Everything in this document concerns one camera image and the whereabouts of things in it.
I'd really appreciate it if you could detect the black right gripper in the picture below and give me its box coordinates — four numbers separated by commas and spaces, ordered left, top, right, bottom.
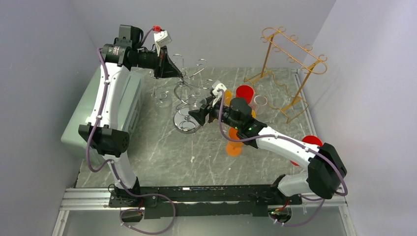
189, 95, 241, 130

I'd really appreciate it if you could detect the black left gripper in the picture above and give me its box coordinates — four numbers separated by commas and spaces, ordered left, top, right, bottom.
132, 45, 182, 80

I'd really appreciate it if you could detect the clear ribbed wine glass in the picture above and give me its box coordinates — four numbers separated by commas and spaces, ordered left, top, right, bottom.
187, 91, 206, 111
155, 91, 173, 117

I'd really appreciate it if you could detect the red plastic goblet back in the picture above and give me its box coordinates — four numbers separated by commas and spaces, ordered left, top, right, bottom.
236, 85, 254, 105

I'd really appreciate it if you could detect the red plastic goblet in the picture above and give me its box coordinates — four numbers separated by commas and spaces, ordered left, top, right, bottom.
236, 85, 254, 105
301, 135, 323, 147

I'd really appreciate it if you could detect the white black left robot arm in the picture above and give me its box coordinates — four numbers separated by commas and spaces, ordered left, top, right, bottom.
78, 25, 183, 207

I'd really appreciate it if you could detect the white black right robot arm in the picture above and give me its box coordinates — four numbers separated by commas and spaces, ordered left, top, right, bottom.
189, 96, 347, 204

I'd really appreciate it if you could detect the chrome wine glass rack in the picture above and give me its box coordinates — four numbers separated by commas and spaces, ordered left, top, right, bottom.
151, 54, 214, 134

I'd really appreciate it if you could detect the clear wine glass right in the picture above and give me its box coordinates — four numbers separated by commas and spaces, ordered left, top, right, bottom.
252, 95, 268, 117

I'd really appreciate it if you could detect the gold wine glass rack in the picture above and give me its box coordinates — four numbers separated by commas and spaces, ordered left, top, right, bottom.
243, 27, 328, 124

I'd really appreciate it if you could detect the orange plastic goblet back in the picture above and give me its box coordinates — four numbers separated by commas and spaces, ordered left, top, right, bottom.
224, 90, 233, 106

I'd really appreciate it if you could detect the green plastic storage box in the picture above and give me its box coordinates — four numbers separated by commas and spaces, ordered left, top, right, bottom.
61, 68, 145, 160

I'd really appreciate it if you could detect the red plastic goblet lying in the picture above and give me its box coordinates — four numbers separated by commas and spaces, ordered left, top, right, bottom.
301, 135, 323, 147

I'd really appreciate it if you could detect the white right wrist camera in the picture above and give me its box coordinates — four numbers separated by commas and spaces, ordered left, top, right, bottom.
211, 81, 227, 106

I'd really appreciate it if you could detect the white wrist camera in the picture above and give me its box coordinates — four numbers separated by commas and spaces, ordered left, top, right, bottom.
211, 81, 227, 106
152, 26, 172, 56

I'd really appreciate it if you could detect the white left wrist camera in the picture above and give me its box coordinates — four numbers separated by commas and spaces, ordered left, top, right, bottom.
152, 26, 172, 56

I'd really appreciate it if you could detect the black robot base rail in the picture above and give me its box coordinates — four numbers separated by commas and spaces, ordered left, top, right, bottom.
108, 184, 302, 219

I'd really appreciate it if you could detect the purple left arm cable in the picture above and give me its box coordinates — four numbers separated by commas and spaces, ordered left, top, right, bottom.
85, 28, 177, 235

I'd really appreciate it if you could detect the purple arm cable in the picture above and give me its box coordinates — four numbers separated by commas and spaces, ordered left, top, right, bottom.
85, 28, 177, 235
217, 89, 349, 228

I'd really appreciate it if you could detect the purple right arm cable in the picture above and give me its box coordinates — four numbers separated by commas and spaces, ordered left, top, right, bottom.
217, 89, 349, 228

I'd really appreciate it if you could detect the aluminium frame rail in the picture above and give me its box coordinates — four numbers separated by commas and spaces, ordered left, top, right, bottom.
53, 184, 356, 236

